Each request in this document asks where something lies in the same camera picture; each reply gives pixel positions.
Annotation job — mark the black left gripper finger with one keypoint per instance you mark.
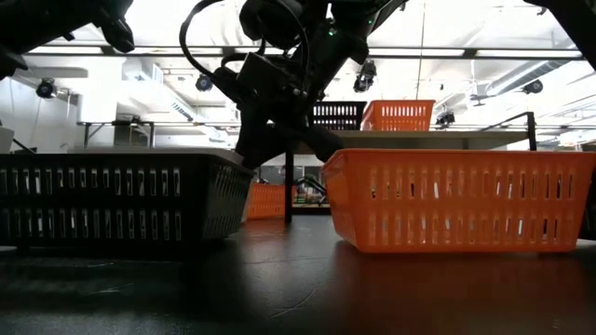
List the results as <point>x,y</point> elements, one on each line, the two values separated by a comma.
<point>98,8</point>
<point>118,36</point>

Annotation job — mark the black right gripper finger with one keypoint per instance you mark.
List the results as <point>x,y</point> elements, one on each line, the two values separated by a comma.
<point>323,142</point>
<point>256,144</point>

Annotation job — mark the orange slotted plastic basket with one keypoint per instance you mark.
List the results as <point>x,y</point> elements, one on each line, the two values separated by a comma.
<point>265,201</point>
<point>456,200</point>
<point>398,116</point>

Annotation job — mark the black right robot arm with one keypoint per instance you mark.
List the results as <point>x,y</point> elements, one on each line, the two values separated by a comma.
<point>354,18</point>

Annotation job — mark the black ceiling spotlight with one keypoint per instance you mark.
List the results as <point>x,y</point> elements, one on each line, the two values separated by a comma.
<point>46,88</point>
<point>364,76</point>
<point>444,118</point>
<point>204,83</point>
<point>533,87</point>

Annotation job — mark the black background workstation frame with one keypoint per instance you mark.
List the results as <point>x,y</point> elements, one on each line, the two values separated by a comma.
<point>116,124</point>

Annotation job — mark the black aluminium rig frame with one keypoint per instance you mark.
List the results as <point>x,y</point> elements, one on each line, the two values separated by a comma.
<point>470,52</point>

